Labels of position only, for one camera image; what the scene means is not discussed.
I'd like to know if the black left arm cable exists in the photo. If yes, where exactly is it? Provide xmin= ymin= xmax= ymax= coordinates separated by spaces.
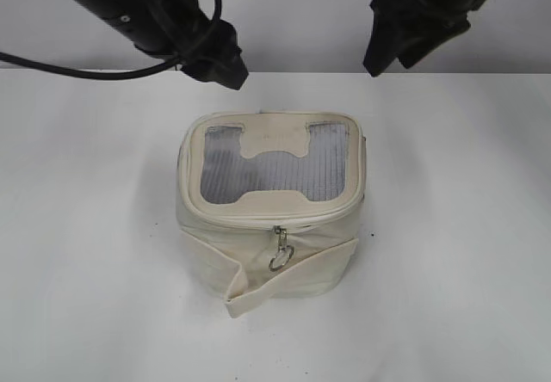
xmin=0 ymin=0 xmax=225 ymax=80

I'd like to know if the metal zipper pull with ring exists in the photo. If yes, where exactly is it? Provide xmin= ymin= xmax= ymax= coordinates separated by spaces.
xmin=269 ymin=226 xmax=295 ymax=273

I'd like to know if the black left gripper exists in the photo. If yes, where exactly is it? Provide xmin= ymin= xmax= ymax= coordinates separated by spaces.
xmin=102 ymin=0 xmax=249 ymax=89

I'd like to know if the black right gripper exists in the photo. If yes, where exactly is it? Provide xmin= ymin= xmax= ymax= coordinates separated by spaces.
xmin=363 ymin=0 xmax=486 ymax=77

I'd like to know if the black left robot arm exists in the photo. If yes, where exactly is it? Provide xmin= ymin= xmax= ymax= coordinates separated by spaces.
xmin=73 ymin=0 xmax=249 ymax=90

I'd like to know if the cream fabric zipper bag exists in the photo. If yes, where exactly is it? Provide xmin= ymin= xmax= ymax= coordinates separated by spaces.
xmin=176 ymin=111 xmax=367 ymax=317

